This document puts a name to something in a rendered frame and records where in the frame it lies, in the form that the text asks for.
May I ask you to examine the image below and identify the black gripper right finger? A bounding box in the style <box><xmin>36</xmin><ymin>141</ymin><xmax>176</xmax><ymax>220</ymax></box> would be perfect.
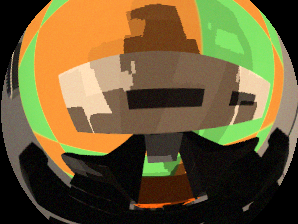
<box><xmin>180</xmin><ymin>131</ymin><xmax>259</xmax><ymax>198</ymax></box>

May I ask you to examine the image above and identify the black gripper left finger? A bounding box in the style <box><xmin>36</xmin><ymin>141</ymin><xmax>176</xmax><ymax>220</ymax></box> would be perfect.
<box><xmin>61</xmin><ymin>133</ymin><xmax>145</xmax><ymax>205</ymax></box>

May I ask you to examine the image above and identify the black two-prong plug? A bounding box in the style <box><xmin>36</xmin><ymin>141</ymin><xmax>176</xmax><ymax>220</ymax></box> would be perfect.
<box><xmin>144</xmin><ymin>132</ymin><xmax>184</xmax><ymax>163</ymax></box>

